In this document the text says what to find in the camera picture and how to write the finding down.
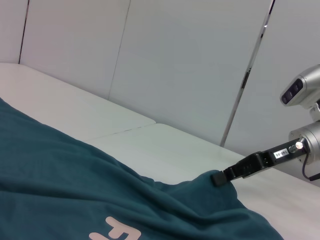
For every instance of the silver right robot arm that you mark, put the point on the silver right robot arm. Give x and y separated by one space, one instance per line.
312 142

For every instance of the silver partition post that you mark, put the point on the silver partition post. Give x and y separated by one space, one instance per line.
246 77

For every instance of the teal blue printed t-shirt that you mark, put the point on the teal blue printed t-shirt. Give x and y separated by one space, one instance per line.
87 175

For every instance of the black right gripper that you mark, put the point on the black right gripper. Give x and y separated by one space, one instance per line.
275 156

